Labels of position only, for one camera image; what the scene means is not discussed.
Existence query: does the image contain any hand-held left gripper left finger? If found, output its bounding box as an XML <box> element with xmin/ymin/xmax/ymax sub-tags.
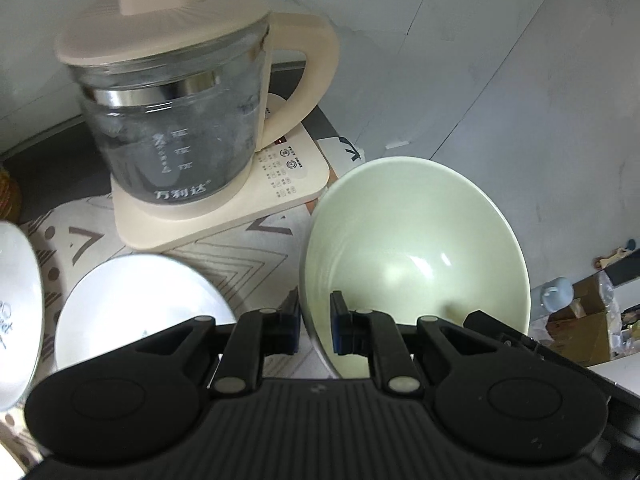
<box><xmin>137</xmin><ymin>294</ymin><xmax>302</xmax><ymax>395</ymax></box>

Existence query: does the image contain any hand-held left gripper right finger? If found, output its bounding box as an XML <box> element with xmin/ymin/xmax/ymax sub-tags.
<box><xmin>329</xmin><ymin>290</ymin><xmax>496</xmax><ymax>395</ymax></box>

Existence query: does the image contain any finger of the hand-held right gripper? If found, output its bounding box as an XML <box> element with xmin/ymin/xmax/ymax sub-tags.
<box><xmin>464</xmin><ymin>310</ymin><xmax>538</xmax><ymax>351</ymax></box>

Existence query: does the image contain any pale green bowl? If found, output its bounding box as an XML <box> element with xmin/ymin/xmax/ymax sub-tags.
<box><xmin>299</xmin><ymin>156</ymin><xmax>531</xmax><ymax>380</ymax></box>

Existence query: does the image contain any white plate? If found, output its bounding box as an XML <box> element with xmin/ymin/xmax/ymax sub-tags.
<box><xmin>54</xmin><ymin>254</ymin><xmax>238</xmax><ymax>372</ymax></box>

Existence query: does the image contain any white printed bowl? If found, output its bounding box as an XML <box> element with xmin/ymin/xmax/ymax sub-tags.
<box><xmin>0</xmin><ymin>220</ymin><xmax>45</xmax><ymax>411</ymax></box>

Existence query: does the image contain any pale blue bottle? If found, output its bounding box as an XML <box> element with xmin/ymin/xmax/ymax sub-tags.
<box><xmin>539</xmin><ymin>277</ymin><xmax>572</xmax><ymax>321</ymax></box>

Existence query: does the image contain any patterned tablecloth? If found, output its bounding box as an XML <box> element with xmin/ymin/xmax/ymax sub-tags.
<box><xmin>0</xmin><ymin>187</ymin><xmax>341</xmax><ymax>480</ymax></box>

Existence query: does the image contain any cardboard box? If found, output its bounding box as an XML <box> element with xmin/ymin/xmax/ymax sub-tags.
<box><xmin>530</xmin><ymin>270</ymin><xmax>640</xmax><ymax>368</ymax></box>

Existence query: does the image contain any cream kettle base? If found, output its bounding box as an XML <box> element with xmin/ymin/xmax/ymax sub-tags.
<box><xmin>111</xmin><ymin>92</ymin><xmax>332</xmax><ymax>252</ymax></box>

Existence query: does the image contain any white card with dark print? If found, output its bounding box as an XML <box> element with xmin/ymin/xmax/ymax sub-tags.
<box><xmin>317</xmin><ymin>135</ymin><xmax>368</xmax><ymax>181</ymax></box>

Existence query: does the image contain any glass kettle with cream lid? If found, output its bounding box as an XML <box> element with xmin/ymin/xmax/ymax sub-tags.
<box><xmin>54</xmin><ymin>0</ymin><xmax>341</xmax><ymax>206</ymax></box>

